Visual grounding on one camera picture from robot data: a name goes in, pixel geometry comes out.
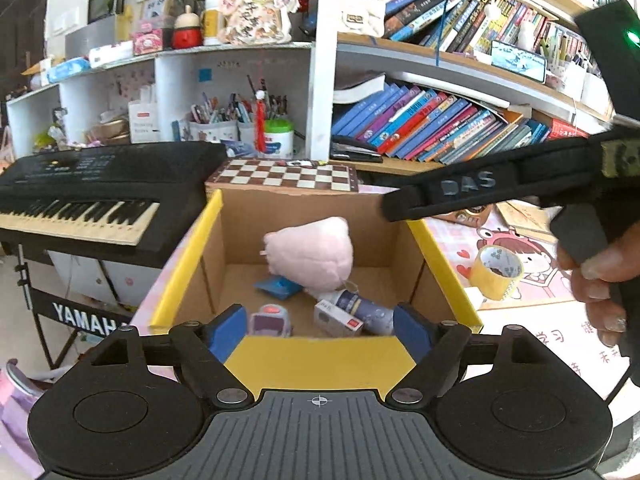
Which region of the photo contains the pink bag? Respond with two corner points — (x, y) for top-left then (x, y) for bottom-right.
(0, 360), (51, 478)

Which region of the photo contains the black flat case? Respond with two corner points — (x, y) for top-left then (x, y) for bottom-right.
(330, 135), (386, 163)

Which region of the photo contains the yellow tape roll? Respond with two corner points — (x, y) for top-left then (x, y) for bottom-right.
(469, 246), (525, 301)

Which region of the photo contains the tan notebook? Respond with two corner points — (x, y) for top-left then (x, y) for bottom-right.
(495, 200), (559, 236)

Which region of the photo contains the flat white box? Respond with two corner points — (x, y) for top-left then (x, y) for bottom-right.
(89, 42), (134, 68)

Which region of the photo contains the white shelf unit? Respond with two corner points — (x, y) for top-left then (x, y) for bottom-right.
(5, 0), (343, 161)

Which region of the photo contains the black keyboard stand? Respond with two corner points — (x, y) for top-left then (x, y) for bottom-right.
(15, 242), (133, 371)

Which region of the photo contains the red tassel ornament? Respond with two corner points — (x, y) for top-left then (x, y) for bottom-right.
(252, 77), (272, 153)

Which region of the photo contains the black electronic keyboard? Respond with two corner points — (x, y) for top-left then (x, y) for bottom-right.
(0, 141), (228, 267)

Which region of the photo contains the white pen holder with pens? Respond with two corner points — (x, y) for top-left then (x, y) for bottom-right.
(187, 91), (257, 143)

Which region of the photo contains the blue tissue pack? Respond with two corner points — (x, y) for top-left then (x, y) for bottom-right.
(47, 57), (92, 84)

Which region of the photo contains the small white carton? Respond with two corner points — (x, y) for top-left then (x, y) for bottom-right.
(314, 299), (365, 337)

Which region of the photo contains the white tub with green lid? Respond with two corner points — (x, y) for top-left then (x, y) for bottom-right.
(262, 119), (295, 160)

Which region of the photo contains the brown and white chessboard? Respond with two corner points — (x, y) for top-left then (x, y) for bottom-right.
(206, 158), (361, 193)

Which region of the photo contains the white box with red label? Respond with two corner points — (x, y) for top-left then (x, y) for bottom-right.
(127, 101), (162, 143)

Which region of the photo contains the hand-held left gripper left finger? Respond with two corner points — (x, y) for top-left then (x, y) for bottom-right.
(92, 304), (253, 408)

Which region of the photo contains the phone with picture screen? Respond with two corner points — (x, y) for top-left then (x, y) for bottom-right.
(490, 40), (549, 84)

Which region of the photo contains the white bottle with yellow label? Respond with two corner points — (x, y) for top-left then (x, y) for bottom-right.
(202, 0), (226, 46)

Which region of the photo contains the blue packet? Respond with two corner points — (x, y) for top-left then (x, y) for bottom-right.
(254, 276), (304, 301)

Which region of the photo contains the brown wooden toy radio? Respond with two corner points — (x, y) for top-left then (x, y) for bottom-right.
(440, 206), (496, 227)

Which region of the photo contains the cardboard box with yellow tape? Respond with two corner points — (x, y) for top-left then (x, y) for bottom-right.
(149, 187), (485, 396)

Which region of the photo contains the pink plush toy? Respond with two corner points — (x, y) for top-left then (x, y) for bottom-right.
(262, 216), (355, 293)

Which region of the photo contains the floral ceramic figurine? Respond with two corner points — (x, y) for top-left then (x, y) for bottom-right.
(217, 0), (301, 46)

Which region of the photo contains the white book lying flat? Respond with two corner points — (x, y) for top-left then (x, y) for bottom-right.
(332, 72), (387, 106)

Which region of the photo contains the small pink printed box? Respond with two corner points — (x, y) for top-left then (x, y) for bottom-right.
(131, 27), (165, 56)

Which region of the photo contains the row of colourful books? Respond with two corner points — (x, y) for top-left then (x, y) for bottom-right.
(331, 82), (592, 163)

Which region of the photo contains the small picture frame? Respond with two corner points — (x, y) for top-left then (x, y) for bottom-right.
(137, 0), (173, 33)

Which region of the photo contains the gold bowl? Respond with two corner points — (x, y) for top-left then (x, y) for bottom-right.
(90, 119), (129, 144)

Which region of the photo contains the wooden bookshelf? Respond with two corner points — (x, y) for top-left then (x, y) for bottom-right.
(335, 0), (640, 171)

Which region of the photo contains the black framed screen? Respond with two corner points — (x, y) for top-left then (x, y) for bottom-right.
(87, 0), (124, 24)

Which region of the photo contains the red round wooden doll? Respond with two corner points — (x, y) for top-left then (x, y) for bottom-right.
(172, 5), (203, 50)

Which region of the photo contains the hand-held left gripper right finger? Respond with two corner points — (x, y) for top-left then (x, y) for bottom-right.
(385, 302), (548, 406)

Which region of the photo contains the dark blue spray bottle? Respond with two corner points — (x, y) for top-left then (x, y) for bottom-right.
(332, 289), (398, 335)

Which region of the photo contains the purple and grey toy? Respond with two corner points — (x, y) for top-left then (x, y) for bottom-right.
(248, 304), (292, 339)

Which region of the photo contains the person's right hand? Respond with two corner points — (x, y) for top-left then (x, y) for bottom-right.
(555, 232), (640, 348)

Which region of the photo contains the row of thin upright books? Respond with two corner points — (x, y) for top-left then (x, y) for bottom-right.
(380, 0), (563, 55)

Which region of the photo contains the white handbag with pearl handle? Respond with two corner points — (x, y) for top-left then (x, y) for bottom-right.
(341, 0), (387, 37)

